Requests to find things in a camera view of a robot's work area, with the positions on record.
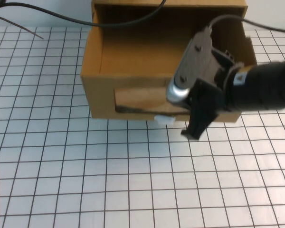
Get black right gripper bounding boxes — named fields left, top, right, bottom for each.
left=181, top=48, right=236, bottom=142

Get cardboard drawer with dark window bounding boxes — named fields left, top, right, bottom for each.
left=80, top=22, right=257, bottom=124

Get cardboard shoe box shell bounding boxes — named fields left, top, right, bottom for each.
left=91, top=0, right=249, bottom=27

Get white grid tablecloth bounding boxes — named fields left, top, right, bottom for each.
left=0, top=25, right=285, bottom=228

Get white plastic drawer handle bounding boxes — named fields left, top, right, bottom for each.
left=154, top=114, right=176, bottom=126

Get brown and silver wrist camera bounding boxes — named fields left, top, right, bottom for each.
left=165, top=26, right=214, bottom=105

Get grey camera cable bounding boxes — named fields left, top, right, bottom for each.
left=208, top=14, right=285, bottom=34

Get thick black cable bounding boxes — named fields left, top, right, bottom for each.
left=3, top=0, right=168, bottom=27

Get thin brown cable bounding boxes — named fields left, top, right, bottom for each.
left=0, top=13, right=44, bottom=40

